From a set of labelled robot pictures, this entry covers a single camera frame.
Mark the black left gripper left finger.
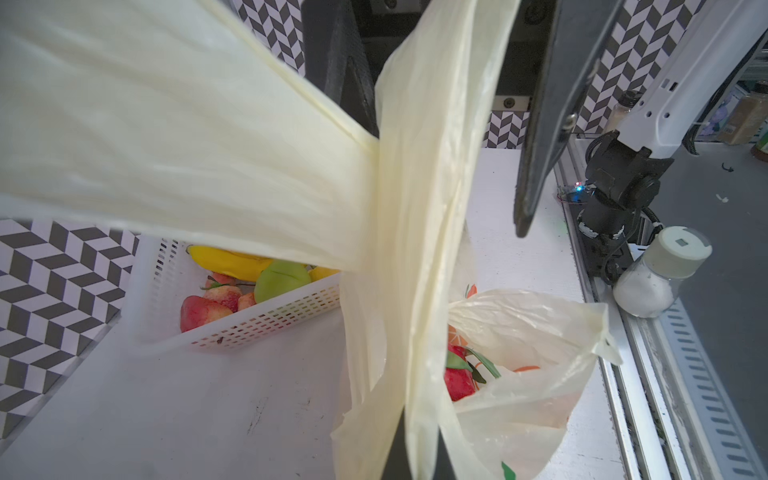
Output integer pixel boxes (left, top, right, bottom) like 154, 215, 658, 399
380, 412, 412, 480

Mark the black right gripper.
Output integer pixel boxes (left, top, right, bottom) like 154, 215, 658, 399
301, 0, 623, 238

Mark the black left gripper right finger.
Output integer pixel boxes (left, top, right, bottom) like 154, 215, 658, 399
433, 429, 456, 480

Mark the pink fake dragon fruit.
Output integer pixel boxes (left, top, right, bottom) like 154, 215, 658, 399
444, 344, 501, 402

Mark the translucent cream plastic bag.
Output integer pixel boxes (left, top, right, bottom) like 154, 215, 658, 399
1, 1, 620, 479

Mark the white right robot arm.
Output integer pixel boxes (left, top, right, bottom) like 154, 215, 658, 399
301, 1, 767, 272

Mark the green fake custard apple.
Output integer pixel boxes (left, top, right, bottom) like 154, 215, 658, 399
254, 260, 312, 303

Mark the yellow fake banana bunch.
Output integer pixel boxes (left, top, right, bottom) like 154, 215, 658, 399
186, 245, 273, 282

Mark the white green small bottle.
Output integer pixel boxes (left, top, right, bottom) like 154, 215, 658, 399
612, 226, 713, 319

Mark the white plastic basket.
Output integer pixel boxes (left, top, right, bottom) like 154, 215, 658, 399
122, 237, 340, 353

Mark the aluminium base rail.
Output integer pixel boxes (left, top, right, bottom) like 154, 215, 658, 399
551, 137, 768, 480

